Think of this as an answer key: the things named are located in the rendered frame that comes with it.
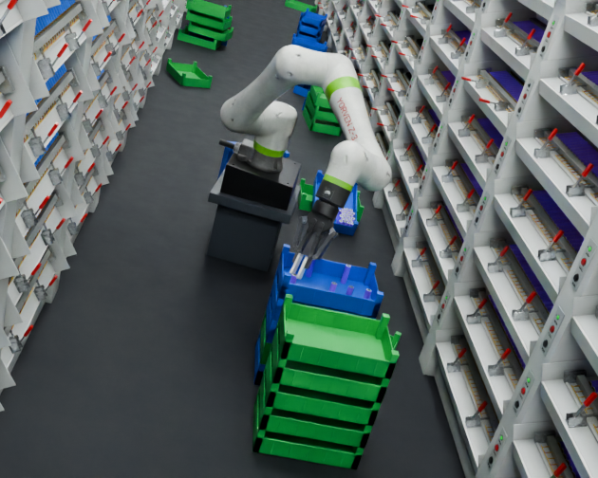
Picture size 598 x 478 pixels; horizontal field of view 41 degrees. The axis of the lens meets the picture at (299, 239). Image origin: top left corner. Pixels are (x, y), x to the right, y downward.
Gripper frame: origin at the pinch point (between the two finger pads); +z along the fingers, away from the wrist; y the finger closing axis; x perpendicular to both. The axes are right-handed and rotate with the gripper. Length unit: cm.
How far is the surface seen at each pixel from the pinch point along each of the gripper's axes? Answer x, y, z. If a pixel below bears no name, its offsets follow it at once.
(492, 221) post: 32, 41, -37
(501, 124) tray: 32, 31, -66
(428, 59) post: 134, -30, -104
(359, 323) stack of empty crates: -2.0, 23.9, 7.2
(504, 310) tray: 6, 58, -13
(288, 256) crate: 12.3, -8.9, -0.3
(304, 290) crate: -1.2, 4.8, 5.8
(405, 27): 189, -65, -130
